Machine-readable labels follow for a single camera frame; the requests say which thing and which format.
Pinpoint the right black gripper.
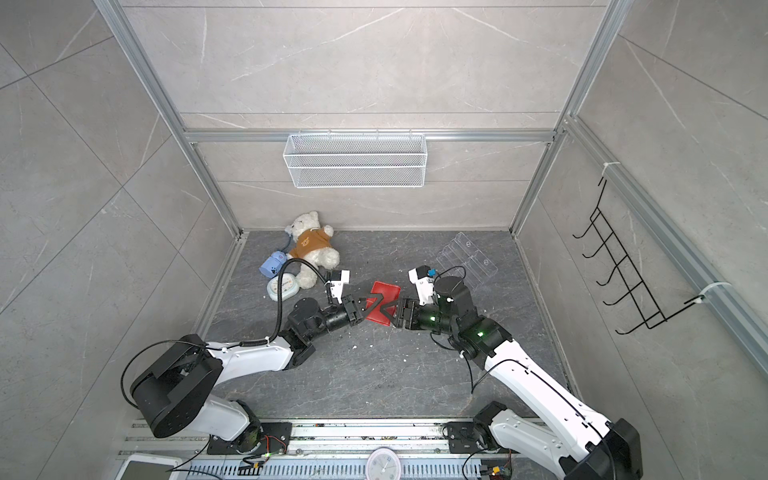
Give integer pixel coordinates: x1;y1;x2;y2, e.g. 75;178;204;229
381;298;460;337

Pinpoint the red leather card holder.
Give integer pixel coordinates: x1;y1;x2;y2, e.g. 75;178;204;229
371;281;401;326

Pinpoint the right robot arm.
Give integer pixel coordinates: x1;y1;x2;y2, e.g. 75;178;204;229
380;276;643;479

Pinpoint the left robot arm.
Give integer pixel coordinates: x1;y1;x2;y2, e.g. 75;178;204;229
129;294;383;453

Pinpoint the clear acrylic card stand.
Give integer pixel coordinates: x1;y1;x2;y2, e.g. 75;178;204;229
436;232;498;289

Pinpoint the white teddy bear orange shirt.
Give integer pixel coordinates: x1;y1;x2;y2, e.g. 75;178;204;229
285;211;340;270

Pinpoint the light blue alarm clock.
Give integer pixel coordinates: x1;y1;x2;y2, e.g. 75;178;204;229
266;273;300;302

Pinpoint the blue small bottle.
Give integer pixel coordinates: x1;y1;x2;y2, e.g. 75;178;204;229
259;250;287;279

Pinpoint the white round clock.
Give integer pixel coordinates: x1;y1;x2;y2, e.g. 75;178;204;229
365;447;403;480

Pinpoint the white tablet device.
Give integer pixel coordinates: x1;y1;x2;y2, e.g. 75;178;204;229
116;453;183;480

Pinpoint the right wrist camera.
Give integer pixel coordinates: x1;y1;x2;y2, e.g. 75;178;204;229
408;265;437;306

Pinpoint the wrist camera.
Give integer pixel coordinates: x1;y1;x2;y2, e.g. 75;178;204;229
325;269;350;304
408;265;437;306

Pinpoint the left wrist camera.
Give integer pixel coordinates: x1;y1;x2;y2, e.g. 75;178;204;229
325;269;350;304

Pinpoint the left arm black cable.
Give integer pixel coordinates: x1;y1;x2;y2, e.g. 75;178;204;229
119;257;328;409

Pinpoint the white wire mesh basket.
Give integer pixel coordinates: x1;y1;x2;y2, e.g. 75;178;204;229
283;133;428;189

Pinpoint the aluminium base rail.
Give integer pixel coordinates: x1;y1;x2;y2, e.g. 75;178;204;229
117;418;553;479

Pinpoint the black wire hook rack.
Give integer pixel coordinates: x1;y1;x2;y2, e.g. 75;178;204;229
571;177;706;336

